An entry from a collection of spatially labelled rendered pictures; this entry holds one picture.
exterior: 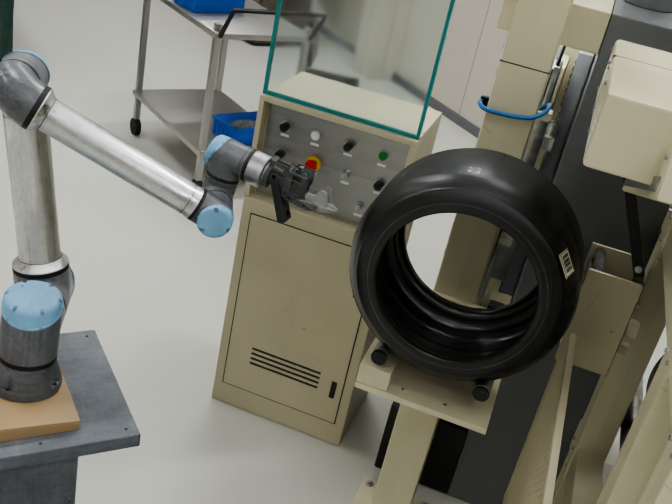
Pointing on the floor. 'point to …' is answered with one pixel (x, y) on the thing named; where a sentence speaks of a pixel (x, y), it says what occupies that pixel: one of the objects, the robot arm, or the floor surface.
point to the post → (408, 440)
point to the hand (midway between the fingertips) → (332, 212)
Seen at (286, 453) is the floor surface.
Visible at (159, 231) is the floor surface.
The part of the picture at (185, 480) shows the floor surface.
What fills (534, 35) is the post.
